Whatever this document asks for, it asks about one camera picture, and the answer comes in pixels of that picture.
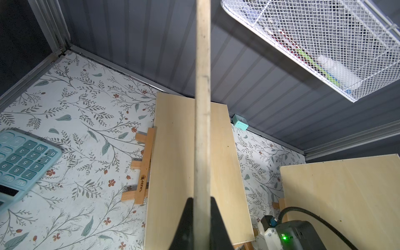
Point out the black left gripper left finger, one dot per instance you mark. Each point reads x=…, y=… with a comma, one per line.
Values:
x=183, y=238

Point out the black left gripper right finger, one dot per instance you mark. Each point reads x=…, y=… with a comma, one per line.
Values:
x=219, y=238

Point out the wooden easel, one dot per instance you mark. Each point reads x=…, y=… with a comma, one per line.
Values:
x=144, y=166

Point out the small wooden easel frame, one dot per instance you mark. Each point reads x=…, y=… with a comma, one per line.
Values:
x=279, y=206

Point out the large plywood board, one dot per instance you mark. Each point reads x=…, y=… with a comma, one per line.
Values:
x=360, y=197

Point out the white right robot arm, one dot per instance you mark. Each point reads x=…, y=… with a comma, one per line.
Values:
x=295, y=234

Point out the small teal box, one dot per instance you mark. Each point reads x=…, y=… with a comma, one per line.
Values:
x=240, y=122

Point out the teal desk calculator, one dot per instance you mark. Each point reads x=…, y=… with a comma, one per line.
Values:
x=24, y=160

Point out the white tube in basket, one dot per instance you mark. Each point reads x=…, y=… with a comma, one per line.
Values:
x=344, y=78

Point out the white wire mesh basket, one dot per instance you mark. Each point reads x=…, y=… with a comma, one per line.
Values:
x=356, y=33

